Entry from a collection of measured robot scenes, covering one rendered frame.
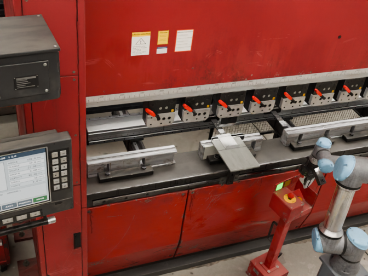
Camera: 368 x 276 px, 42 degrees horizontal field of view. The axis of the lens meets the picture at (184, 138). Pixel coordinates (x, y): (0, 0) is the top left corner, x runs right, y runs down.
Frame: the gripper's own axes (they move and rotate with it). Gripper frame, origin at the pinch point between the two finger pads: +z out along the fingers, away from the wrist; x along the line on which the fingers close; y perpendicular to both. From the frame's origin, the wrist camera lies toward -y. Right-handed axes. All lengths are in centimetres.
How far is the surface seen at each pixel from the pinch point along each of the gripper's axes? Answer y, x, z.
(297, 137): 30.3, -18.3, -6.5
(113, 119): 87, 80, -8
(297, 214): -6.8, 7.2, 13.4
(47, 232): 41, 138, 11
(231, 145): 34, 33, -15
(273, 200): 7.0, 15.1, 11.2
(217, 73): 48, 45, -59
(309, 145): 23.2, -23.1, -4.4
